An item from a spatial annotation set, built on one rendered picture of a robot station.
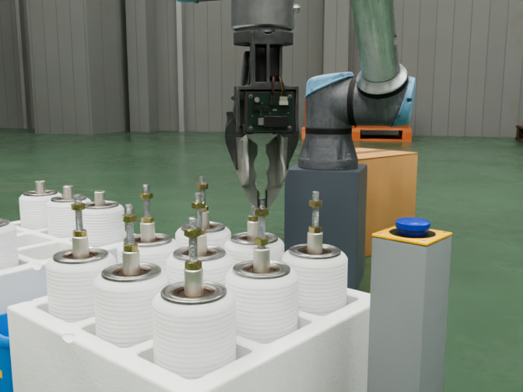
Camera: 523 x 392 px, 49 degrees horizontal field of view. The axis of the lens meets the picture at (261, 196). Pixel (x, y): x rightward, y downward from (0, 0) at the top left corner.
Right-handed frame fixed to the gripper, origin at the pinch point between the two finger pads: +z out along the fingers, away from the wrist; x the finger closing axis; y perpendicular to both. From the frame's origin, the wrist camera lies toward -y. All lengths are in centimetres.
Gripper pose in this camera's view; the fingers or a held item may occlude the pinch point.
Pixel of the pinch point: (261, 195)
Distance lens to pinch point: 73.6
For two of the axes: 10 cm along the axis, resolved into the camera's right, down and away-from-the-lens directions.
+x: 9.9, -0.2, 1.0
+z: 0.0, 9.9, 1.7
